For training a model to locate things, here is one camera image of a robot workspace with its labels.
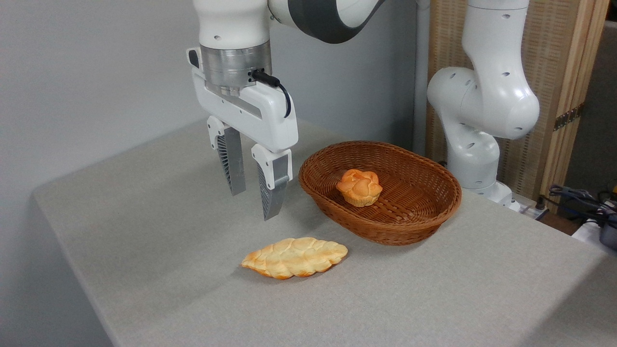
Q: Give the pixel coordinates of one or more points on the wooden folding screen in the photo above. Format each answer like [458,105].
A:
[554,48]

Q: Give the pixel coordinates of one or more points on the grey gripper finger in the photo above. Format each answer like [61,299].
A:
[234,164]
[274,188]

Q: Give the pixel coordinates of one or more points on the metal screen hinge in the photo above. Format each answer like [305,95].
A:
[569,117]

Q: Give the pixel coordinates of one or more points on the long braided bread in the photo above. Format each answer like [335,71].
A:
[294,258]

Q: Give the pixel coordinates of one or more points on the grey fabric tablecloth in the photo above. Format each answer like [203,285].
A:
[193,270]

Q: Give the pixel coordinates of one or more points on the round flower-shaped bread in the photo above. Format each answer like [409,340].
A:
[359,187]

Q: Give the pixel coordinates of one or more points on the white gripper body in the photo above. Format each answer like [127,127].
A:
[262,118]

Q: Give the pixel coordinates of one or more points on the brown wicker basket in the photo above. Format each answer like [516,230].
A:
[414,212]

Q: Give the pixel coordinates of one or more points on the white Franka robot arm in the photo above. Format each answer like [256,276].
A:
[487,96]

